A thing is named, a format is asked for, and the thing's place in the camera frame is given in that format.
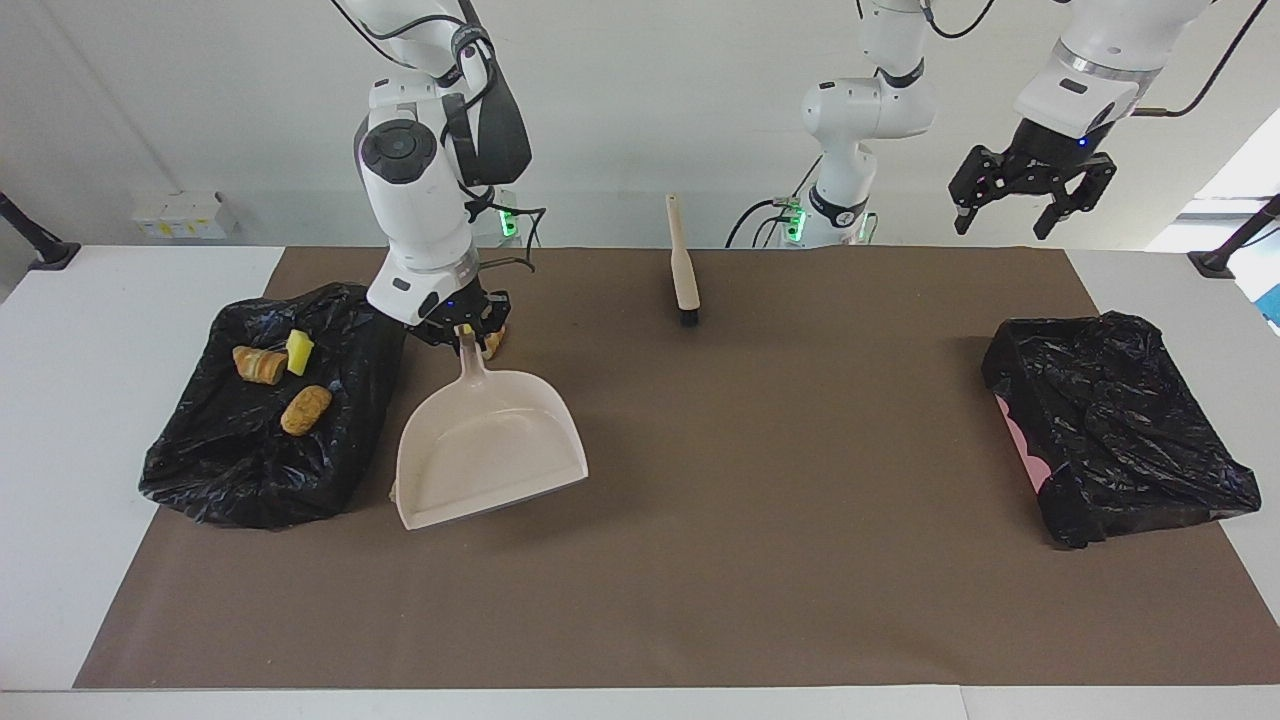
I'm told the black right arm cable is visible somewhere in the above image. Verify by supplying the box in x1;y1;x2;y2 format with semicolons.
330;0;548;276

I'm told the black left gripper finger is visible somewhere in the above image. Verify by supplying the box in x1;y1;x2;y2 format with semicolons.
1032;151;1119;242
947;145;1005;236

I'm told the brown fried nugget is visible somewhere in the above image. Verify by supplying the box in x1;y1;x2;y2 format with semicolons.
280;385;334;437

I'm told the beige plastic dustpan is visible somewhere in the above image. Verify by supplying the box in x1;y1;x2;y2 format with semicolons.
395;325;589;531

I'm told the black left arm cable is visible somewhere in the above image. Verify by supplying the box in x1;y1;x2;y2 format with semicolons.
920;0;1271;118

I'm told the white wall socket box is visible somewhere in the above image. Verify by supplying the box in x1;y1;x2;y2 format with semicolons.
130;190;239;241

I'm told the beige hand brush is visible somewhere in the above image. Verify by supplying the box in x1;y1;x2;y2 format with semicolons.
666;193;702;328

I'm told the pink bin box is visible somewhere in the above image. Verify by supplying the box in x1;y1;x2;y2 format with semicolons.
998;393;1048;493

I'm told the brown paper table mat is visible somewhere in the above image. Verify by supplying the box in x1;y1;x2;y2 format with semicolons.
73;247;1280;689

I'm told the black plastic bin bag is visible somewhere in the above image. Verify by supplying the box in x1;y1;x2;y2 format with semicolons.
981;311;1263;550
138;281;409;530

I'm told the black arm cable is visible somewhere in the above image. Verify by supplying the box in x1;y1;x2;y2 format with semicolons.
920;0;1271;118
330;0;548;276

